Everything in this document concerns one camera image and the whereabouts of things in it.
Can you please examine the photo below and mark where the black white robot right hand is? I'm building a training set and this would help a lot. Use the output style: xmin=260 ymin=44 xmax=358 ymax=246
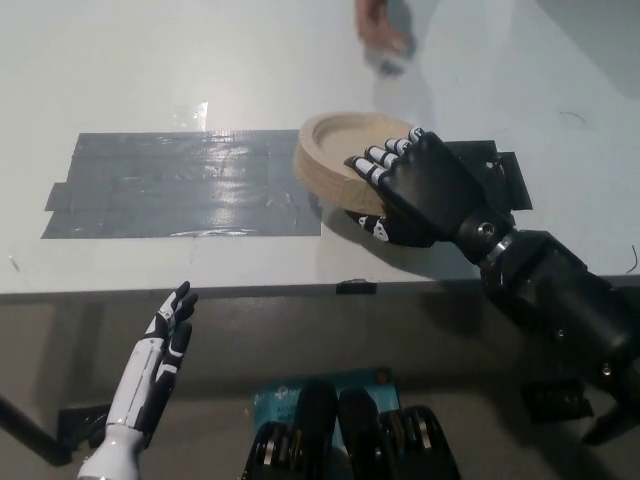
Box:
xmin=343 ymin=127 xmax=517 ymax=264

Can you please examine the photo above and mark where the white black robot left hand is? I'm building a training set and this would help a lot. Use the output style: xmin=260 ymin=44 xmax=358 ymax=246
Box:
xmin=106 ymin=280 xmax=199 ymax=447

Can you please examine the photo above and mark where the bare person hand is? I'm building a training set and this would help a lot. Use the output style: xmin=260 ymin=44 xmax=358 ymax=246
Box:
xmin=355 ymin=0 xmax=415 ymax=56

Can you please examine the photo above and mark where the stack of beige plates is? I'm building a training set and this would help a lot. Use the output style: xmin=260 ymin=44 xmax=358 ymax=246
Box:
xmin=292 ymin=112 xmax=419 ymax=217

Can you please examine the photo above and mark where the small black tape patch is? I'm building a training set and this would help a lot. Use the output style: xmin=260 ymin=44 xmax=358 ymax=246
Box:
xmin=442 ymin=140 xmax=534 ymax=214

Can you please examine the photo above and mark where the black metal pole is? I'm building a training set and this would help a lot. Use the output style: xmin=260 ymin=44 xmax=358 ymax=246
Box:
xmin=0 ymin=394 xmax=74 ymax=467

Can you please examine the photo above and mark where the teal cardboard box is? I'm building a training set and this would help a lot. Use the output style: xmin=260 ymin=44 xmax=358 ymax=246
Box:
xmin=252 ymin=367 xmax=401 ymax=451

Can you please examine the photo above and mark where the large black tape patch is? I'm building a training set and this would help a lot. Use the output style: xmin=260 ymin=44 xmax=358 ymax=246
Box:
xmin=40 ymin=129 xmax=322 ymax=241

